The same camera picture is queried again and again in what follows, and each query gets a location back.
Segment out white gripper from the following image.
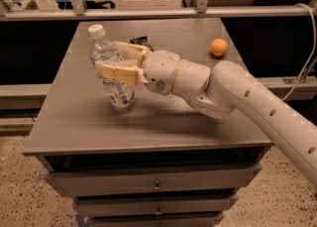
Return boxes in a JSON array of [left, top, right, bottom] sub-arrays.
[[95, 42, 180, 95]]

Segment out clear plastic water bottle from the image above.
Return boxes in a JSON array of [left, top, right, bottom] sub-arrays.
[[88, 24, 135, 109]]

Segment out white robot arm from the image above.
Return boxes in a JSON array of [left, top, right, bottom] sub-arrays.
[[95, 43, 317, 186]]

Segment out black snack bar wrapper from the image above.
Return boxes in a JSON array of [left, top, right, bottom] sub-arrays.
[[130, 36, 154, 51]]

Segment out orange fruit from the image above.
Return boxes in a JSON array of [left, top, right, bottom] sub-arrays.
[[210, 39, 229, 57]]

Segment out grey drawer cabinet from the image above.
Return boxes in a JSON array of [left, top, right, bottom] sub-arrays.
[[22, 17, 275, 227]]

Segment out middle grey drawer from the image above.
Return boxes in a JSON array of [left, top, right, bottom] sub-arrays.
[[75, 193, 238, 217]]

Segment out grey drawer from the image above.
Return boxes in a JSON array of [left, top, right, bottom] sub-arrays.
[[91, 212, 224, 227], [75, 193, 238, 217], [47, 164, 262, 197]]

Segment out top grey drawer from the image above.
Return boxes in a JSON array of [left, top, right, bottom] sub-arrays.
[[47, 164, 262, 197]]

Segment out bottom grey drawer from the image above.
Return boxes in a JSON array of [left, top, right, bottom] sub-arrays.
[[91, 212, 224, 227]]

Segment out white cable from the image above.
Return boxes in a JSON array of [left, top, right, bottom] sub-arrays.
[[280, 2, 317, 102]]

